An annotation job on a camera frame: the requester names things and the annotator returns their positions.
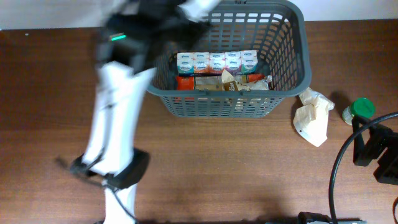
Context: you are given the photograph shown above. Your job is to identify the green lidded small jar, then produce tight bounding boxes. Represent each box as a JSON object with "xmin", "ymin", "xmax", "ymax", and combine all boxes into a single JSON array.
[{"xmin": 342, "ymin": 98, "xmax": 376, "ymax": 125}]

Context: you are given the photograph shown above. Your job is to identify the orange spaghetti packet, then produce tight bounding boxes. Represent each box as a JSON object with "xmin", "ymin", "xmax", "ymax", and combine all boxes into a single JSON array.
[{"xmin": 176, "ymin": 74, "xmax": 267, "ymax": 91}]

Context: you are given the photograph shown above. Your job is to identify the cream plastic bag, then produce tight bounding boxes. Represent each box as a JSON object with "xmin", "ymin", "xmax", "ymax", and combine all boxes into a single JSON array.
[{"xmin": 293, "ymin": 87, "xmax": 335, "ymax": 147}]

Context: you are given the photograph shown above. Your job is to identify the multicolour tissue pocket pack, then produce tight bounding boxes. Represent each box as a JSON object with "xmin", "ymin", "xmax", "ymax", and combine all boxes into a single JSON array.
[{"xmin": 176, "ymin": 50, "xmax": 259, "ymax": 76}]

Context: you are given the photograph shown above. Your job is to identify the brown white snack bag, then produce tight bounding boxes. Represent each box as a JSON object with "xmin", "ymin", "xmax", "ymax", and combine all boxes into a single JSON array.
[{"xmin": 195, "ymin": 68, "xmax": 274, "ymax": 93}]

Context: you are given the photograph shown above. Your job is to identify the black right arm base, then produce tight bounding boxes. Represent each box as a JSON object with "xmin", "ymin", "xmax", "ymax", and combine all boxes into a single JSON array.
[{"xmin": 265, "ymin": 212, "xmax": 368, "ymax": 224}]

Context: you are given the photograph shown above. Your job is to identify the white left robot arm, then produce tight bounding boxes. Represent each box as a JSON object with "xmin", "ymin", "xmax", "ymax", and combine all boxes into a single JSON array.
[{"xmin": 68, "ymin": 0, "xmax": 218, "ymax": 223}]

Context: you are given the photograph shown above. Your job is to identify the grey plastic mesh basket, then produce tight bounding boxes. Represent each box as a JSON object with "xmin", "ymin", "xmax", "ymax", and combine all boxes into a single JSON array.
[{"xmin": 148, "ymin": 1, "xmax": 312, "ymax": 118}]

